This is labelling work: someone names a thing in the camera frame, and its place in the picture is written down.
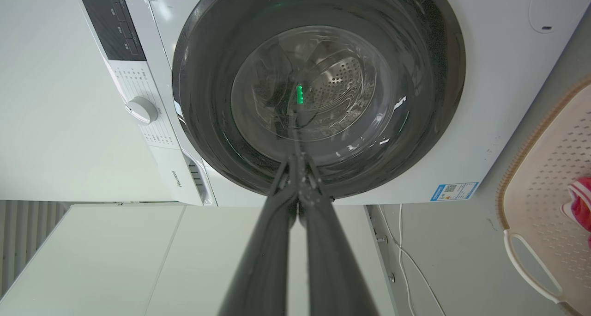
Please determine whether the blue energy label sticker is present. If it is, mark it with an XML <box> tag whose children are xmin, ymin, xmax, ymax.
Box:
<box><xmin>430</xmin><ymin>182</ymin><xmax>479</xmax><ymax>202</ymax></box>

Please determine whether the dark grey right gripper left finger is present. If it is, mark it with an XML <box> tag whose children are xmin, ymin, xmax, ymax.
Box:
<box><xmin>218</xmin><ymin>153</ymin><xmax>301</xmax><ymax>316</ymax></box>

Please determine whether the pink red clothing item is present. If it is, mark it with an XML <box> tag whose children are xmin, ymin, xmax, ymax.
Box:
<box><xmin>561</xmin><ymin>176</ymin><xmax>591</xmax><ymax>233</ymax></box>

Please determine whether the beige perforated laundry basket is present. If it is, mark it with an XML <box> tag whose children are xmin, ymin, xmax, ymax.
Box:
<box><xmin>495</xmin><ymin>77</ymin><xmax>591</xmax><ymax>316</ymax></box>

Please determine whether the white cabinet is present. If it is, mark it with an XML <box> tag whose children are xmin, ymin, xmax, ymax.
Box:
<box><xmin>0</xmin><ymin>202</ymin><xmax>398</xmax><ymax>316</ymax></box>

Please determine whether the white power cable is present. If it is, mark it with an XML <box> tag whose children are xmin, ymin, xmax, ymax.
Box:
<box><xmin>379</xmin><ymin>203</ymin><xmax>446</xmax><ymax>316</ymax></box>

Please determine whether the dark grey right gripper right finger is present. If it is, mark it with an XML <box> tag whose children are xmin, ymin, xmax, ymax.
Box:
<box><xmin>295</xmin><ymin>153</ymin><xmax>380</xmax><ymax>316</ymax></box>

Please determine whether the white washing machine control knob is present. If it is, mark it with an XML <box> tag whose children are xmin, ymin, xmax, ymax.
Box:
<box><xmin>125</xmin><ymin>97</ymin><xmax>159</xmax><ymax>125</ymax></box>

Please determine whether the dark round washing machine door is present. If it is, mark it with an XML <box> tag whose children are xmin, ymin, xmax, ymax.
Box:
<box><xmin>172</xmin><ymin>0</ymin><xmax>466</xmax><ymax>200</ymax></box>

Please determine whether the white front-load washing machine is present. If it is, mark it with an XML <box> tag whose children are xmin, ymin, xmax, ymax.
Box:
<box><xmin>75</xmin><ymin>0</ymin><xmax>591</xmax><ymax>207</ymax></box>

